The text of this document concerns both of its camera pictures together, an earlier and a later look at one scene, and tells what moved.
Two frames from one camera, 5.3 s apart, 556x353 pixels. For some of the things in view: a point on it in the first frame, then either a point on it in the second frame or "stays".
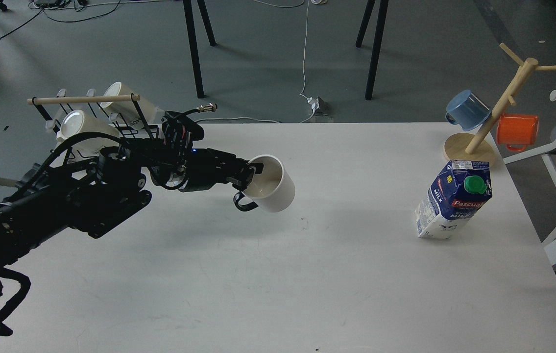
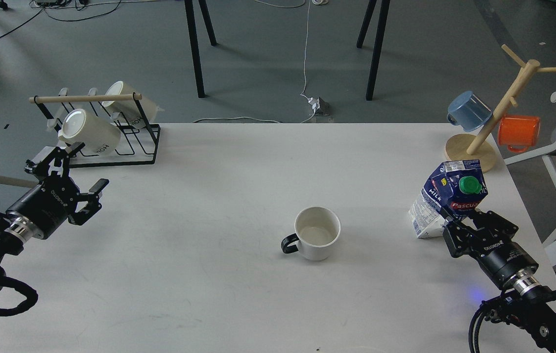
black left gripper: x=206 y=167 -> x=47 y=206
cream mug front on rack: x=77 y=122 stays
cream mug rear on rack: x=138 y=115 stays
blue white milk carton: x=457 y=191 stays
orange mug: x=517 y=131 stays
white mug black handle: x=273 y=190 -> x=317 y=230
